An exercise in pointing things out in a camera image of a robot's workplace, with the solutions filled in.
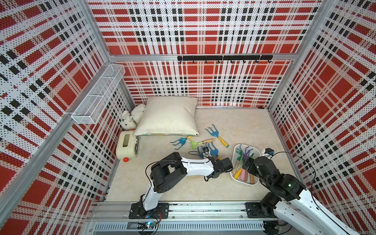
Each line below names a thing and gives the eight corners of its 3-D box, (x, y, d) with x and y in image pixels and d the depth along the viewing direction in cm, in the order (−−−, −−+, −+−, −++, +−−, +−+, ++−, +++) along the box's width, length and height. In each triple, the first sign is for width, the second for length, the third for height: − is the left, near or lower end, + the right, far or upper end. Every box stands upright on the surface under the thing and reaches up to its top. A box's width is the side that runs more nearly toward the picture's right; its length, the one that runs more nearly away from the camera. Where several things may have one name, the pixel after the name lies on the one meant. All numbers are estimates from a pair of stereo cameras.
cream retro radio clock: (114, 162, 91) (108, 157, 85) (124, 137, 103) (119, 130, 97) (135, 162, 91) (130, 157, 85) (142, 137, 103) (139, 130, 97)
